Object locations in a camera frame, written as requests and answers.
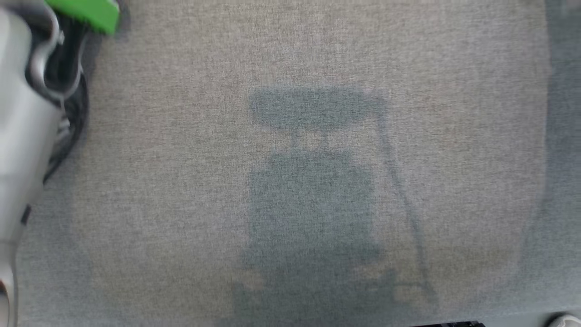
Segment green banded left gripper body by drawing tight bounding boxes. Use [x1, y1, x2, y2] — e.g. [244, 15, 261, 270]
[44, 0, 121, 35]

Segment grey fabric sofa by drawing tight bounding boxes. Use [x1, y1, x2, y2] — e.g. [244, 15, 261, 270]
[0, 0, 581, 327]

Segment thin black left arm cables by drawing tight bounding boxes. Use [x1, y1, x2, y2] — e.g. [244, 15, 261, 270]
[27, 18, 90, 182]

